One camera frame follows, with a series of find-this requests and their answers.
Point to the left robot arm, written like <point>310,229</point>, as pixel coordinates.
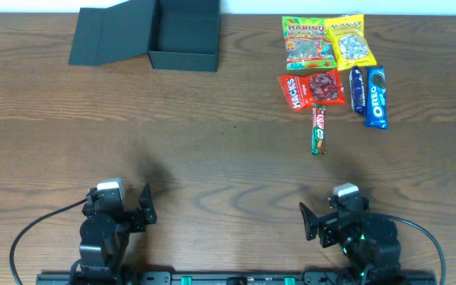
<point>105,234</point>

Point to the red Hacks candy bag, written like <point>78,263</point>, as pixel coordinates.
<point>321,88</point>

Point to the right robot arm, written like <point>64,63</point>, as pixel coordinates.
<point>368,241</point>

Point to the black cardboard box with lid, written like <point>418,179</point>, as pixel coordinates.
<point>174,34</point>

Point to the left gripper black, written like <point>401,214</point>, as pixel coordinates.
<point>139,216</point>

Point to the green Haribo gummy bag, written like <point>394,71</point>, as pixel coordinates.
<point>306,43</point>

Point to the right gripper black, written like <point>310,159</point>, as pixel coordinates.
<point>327,228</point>

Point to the dark blue chocolate bar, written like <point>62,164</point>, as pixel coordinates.
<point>358,98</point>

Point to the blue Oreo cookie pack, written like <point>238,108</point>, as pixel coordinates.
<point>376,114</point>

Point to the yellow candy bag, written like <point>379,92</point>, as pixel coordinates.
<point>349,44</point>

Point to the KitKat Milo bar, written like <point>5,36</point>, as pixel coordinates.
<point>318,130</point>

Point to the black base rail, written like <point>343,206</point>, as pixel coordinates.
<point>167,278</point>

